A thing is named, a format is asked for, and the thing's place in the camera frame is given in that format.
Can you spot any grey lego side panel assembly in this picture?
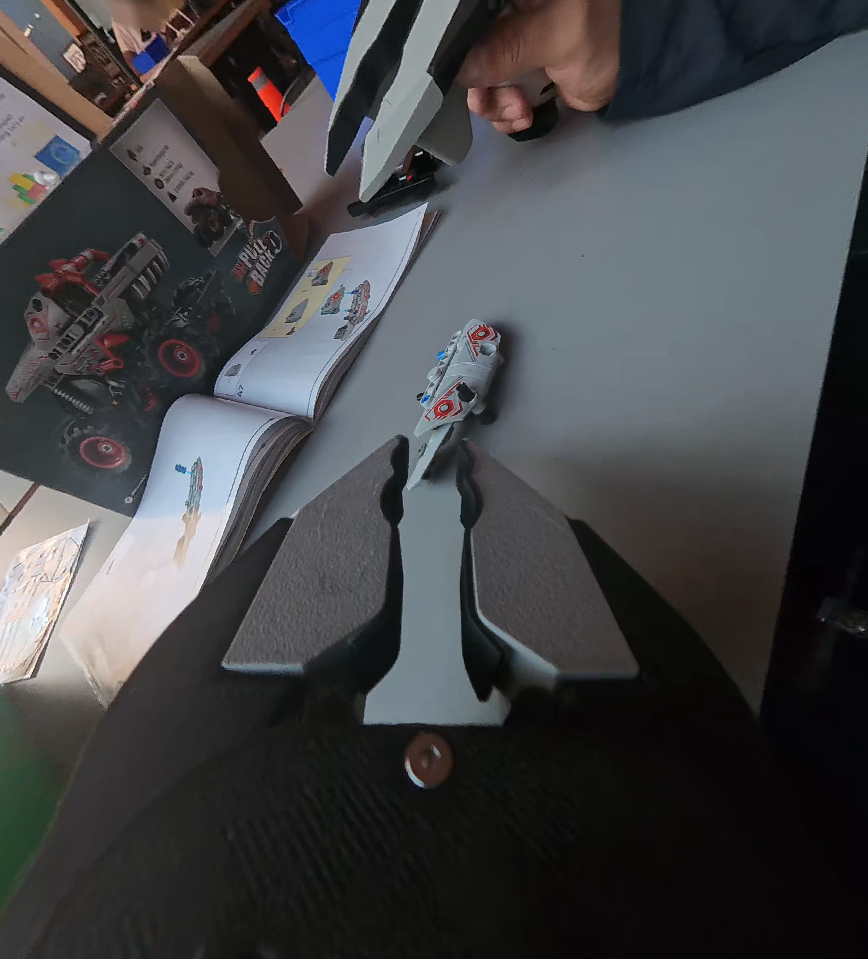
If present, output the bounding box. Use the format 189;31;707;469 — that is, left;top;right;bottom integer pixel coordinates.
404;318;506;491

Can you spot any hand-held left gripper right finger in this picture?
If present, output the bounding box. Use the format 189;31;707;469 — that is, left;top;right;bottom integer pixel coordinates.
456;440;640;703

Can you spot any black lego chassis assembly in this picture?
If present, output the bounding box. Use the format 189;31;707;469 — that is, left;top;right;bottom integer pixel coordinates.
346;148;451;220

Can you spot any brown cardboard box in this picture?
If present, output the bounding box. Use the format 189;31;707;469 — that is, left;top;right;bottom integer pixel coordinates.
157;56;304;218

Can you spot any person's right hand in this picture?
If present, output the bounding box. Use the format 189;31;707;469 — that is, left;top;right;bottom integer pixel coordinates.
458;0;626;136

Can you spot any orange traffic cone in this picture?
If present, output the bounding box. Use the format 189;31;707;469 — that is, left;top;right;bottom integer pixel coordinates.
247;66;285;121

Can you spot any wooden shelf frame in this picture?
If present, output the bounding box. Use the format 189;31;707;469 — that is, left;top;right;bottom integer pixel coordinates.
0;0;116;139

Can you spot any lego sticker sheet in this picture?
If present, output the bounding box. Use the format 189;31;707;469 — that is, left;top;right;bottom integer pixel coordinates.
0;520;92;684

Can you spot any person's right forearm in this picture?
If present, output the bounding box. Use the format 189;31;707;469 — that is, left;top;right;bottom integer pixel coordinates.
602;0;868;124

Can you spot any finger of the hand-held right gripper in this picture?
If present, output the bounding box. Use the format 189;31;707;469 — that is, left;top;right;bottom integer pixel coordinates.
325;0;435;177
358;30;474;203

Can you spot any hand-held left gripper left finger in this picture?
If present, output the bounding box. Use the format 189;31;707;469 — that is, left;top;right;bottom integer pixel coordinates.
221;436;410;696

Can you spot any open lego instruction booklet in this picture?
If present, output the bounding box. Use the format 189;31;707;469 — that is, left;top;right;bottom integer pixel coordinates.
59;201;442;709

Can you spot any black lego set box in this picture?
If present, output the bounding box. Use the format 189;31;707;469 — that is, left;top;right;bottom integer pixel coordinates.
0;97;311;518

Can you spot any white printed instruction board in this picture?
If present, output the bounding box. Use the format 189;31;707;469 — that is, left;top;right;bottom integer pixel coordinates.
0;37;98;293

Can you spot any blue plastic bin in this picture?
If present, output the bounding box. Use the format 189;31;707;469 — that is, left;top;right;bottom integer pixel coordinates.
277;0;364;102

